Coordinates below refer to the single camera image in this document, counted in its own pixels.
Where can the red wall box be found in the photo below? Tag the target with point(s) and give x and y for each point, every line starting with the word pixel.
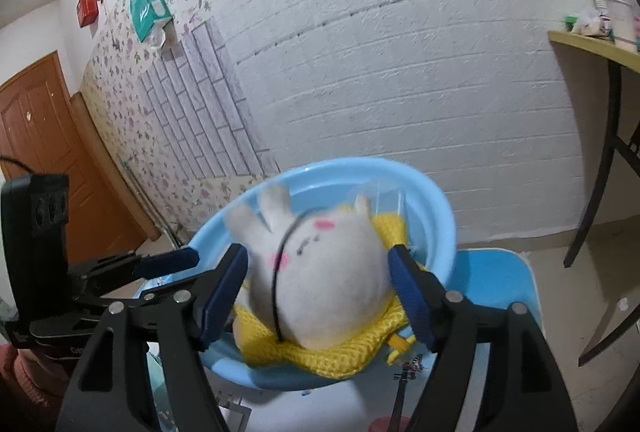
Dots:
pixel 87 11

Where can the metal pipe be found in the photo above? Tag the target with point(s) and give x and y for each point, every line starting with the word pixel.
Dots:
pixel 150 207

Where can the clear bag of snacks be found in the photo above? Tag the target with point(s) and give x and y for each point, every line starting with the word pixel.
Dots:
pixel 590 24

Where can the white paper cup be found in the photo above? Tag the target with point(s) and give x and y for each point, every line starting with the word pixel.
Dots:
pixel 625 22

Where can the white plastic bag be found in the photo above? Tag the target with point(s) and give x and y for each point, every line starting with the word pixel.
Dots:
pixel 160 34

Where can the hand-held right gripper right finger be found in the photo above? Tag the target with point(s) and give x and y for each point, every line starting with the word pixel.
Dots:
pixel 412 302

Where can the blue plastic basin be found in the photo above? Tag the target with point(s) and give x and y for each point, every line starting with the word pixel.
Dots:
pixel 427 217

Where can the small green container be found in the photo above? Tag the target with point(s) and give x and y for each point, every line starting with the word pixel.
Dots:
pixel 571 22

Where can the white bunny plush toy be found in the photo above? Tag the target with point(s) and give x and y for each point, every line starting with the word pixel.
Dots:
pixel 330 272

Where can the person's left forearm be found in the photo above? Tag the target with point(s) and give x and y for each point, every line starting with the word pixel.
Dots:
pixel 25 387

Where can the green plastic bag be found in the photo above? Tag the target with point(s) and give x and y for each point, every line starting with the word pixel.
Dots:
pixel 147 7

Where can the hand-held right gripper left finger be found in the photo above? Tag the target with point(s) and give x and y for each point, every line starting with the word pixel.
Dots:
pixel 220 302

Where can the side table with black legs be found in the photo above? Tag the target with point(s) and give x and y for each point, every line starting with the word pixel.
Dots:
pixel 612 77

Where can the white rectangular frame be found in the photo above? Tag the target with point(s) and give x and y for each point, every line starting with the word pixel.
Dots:
pixel 235 412

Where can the white paper scraps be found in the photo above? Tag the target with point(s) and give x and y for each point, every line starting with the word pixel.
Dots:
pixel 623 305

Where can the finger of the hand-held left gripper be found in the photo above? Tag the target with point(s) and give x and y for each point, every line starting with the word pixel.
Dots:
pixel 165 261
pixel 155 293

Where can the blue printed table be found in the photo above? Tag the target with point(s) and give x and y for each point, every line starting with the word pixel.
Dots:
pixel 495 282

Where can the orange wooden door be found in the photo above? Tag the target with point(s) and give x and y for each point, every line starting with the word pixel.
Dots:
pixel 45 132

